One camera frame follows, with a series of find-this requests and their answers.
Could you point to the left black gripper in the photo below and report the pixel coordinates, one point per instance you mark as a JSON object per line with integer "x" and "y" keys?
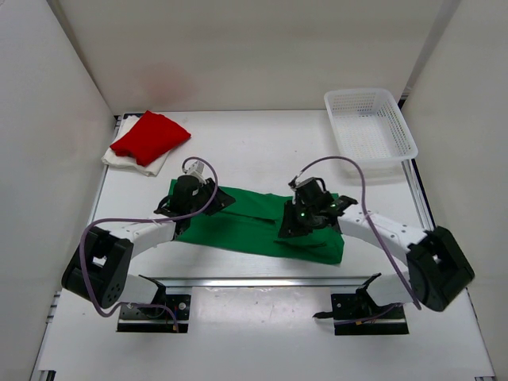
{"x": 221, "y": 201}

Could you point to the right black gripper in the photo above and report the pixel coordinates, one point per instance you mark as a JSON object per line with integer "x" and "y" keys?
{"x": 292, "y": 228}

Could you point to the green t shirt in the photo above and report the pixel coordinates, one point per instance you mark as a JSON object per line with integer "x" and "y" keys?
{"x": 251, "y": 225}

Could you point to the red t shirt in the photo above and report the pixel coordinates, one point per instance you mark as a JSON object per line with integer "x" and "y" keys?
{"x": 151, "y": 136}

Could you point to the white t shirt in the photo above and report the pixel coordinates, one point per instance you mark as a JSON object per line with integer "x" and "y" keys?
{"x": 111, "y": 159}

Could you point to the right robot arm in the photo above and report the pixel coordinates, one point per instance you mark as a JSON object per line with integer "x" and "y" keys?
{"x": 430, "y": 267}

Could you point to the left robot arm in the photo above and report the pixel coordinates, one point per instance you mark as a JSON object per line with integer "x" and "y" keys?
{"x": 99, "y": 269}

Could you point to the white plastic basket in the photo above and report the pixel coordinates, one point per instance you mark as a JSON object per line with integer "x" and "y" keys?
{"x": 369, "y": 128}

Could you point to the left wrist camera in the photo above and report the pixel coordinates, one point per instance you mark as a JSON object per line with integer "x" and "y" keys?
{"x": 196, "y": 170}

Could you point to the aluminium table rail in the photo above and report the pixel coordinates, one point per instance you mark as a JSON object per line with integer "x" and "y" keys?
{"x": 264, "y": 282}

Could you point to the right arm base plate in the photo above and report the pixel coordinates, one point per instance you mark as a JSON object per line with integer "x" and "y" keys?
{"x": 354, "y": 314}

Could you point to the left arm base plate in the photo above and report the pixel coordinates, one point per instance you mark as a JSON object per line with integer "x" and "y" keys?
{"x": 178, "y": 300}

